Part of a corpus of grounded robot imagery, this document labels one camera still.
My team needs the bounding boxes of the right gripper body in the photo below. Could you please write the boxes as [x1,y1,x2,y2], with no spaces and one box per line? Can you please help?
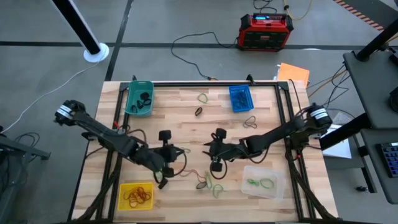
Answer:
[213,128,251,161]

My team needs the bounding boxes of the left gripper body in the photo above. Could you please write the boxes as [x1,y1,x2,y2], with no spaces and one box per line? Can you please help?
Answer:
[143,130,177,172]

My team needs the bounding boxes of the red rubber band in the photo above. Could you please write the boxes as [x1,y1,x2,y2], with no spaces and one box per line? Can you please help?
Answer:
[178,169,207,184]
[130,185,150,202]
[123,188,141,208]
[136,190,153,208]

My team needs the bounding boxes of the clear plastic container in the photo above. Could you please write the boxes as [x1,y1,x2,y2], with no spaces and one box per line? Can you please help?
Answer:
[240,165,285,200]

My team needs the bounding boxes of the yellow plastic basket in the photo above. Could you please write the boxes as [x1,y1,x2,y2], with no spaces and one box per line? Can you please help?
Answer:
[117,182,155,212]

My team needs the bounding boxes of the blue plastic basket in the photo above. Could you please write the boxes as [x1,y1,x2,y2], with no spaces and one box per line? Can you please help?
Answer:
[228,84,255,113]

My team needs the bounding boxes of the teal plastic basket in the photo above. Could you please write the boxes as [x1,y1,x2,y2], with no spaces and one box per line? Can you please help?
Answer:
[124,80,155,118]

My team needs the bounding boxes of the orange paper sheet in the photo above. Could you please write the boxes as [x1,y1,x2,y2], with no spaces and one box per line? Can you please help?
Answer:
[276,62,311,86]

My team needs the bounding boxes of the white paper sheet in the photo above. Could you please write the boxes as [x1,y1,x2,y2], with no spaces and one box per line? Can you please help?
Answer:
[315,124,353,160]

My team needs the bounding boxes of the black diagonal beam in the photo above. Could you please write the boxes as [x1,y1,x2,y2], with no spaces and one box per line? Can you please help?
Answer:
[319,113,373,151]

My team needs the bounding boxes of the red black power station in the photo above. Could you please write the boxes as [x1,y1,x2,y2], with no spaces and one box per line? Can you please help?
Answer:
[237,12,295,52]

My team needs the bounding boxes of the dark grey desk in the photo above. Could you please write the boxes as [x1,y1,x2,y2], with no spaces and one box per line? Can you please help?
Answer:
[360,128,398,205]

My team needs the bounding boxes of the tall pole with white base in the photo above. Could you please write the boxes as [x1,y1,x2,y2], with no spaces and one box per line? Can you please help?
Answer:
[49,0,110,63]

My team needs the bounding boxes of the black desk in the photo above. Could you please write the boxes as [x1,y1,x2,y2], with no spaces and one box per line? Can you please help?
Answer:
[343,49,398,130]

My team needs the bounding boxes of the black keyboard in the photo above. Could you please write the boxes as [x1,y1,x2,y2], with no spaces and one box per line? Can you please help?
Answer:
[377,142,398,179]

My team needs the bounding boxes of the round black object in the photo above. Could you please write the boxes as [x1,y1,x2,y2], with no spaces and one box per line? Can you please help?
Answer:
[388,86,398,113]

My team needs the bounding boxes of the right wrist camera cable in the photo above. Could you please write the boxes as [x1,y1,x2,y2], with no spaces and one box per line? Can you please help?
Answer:
[209,157,229,180]

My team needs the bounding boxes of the black power cable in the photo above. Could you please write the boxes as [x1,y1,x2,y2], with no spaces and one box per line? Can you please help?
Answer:
[170,31,240,80]

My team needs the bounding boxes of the yellow black cable bundle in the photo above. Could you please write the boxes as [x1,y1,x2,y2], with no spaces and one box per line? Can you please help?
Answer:
[310,60,351,105]

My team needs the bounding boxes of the white floor cable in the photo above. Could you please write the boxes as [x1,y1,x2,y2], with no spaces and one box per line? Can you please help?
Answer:
[0,60,102,135]

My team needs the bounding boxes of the yellow floor cable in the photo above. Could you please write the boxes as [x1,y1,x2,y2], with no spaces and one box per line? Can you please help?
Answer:
[283,0,313,21]

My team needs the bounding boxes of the black diagonal post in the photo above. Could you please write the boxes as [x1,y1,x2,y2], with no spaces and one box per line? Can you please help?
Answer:
[356,18,398,62]

